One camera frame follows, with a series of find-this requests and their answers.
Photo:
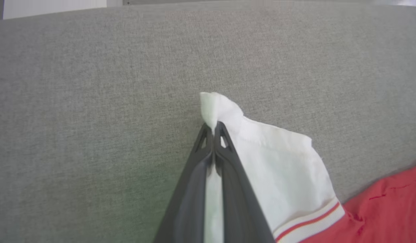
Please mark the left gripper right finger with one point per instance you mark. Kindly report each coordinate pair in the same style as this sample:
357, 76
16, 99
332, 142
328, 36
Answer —
241, 209

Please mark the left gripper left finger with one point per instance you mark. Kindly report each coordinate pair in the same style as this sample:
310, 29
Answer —
187, 209

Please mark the red and white basketball jersey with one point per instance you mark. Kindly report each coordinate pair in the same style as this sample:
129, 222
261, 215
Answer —
282, 168

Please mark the grey fabric sofa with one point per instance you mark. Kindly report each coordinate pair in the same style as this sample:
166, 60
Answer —
93, 101

